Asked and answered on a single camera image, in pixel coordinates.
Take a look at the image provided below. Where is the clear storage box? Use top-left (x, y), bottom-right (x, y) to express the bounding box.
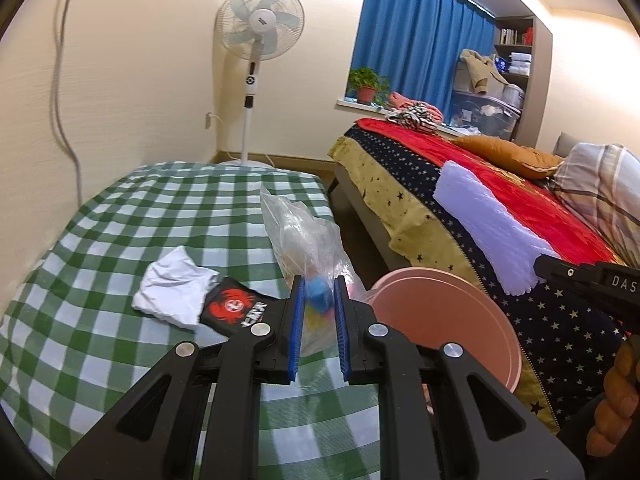
top-left (447, 87), bottom-right (523, 141)

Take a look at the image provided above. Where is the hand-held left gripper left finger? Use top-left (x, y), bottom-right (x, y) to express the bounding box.
top-left (55, 275), bottom-right (306, 480)

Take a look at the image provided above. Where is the clear plastic bag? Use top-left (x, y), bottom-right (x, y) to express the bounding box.
top-left (260, 184), bottom-right (368, 356)

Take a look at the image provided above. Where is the blue curtain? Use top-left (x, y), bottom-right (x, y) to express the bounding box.
top-left (350, 0), bottom-right (498, 111)

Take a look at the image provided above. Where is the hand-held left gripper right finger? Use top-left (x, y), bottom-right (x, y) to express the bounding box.
top-left (334, 275), bottom-right (586, 480)

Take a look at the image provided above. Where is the dark wooden bookshelf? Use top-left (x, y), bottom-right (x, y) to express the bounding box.
top-left (492, 15), bottom-right (538, 96)

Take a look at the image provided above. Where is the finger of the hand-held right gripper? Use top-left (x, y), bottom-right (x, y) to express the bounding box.
top-left (532, 255), bottom-right (598, 295)

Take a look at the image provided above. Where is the grey bed frame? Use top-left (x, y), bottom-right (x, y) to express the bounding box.
top-left (327, 162), bottom-right (416, 261)

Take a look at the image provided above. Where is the orange pillow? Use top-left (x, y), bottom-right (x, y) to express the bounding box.
top-left (452, 135), bottom-right (565, 180)

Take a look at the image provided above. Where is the green white checked tablecloth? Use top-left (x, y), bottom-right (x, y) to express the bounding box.
top-left (0, 160), bottom-right (391, 480)

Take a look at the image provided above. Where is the grey wall cable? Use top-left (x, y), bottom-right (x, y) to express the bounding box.
top-left (50, 0), bottom-right (86, 206)

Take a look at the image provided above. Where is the plaid pillow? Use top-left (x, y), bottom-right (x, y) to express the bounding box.
top-left (554, 142), bottom-right (640, 266)

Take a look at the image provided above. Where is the striped clothes pile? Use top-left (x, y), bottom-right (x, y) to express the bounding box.
top-left (389, 91), bottom-right (443, 123)

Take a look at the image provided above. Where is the bed with starry cover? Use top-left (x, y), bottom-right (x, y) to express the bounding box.
top-left (327, 117), bottom-right (626, 433)

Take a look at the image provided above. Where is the beige jacket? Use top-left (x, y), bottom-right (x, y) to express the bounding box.
top-left (459, 49), bottom-right (506, 96)

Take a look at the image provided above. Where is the black packet with red print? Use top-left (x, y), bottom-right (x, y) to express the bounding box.
top-left (197, 276), bottom-right (281, 338)

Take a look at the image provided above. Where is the potted green plant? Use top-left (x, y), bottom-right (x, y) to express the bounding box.
top-left (347, 66), bottom-right (391, 108)

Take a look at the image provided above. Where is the stack of white towels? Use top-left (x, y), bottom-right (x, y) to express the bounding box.
top-left (507, 50), bottom-right (532, 77)

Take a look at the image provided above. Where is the white folded cloth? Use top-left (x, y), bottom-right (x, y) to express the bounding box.
top-left (132, 246), bottom-right (220, 331)

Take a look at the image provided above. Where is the pink round bin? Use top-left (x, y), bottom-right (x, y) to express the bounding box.
top-left (367, 267), bottom-right (523, 396)

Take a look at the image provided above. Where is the grey headboard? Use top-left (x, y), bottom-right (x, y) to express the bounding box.
top-left (552, 131), bottom-right (581, 158)

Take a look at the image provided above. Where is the white standing fan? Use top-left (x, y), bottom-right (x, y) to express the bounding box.
top-left (214, 0), bottom-right (305, 168)

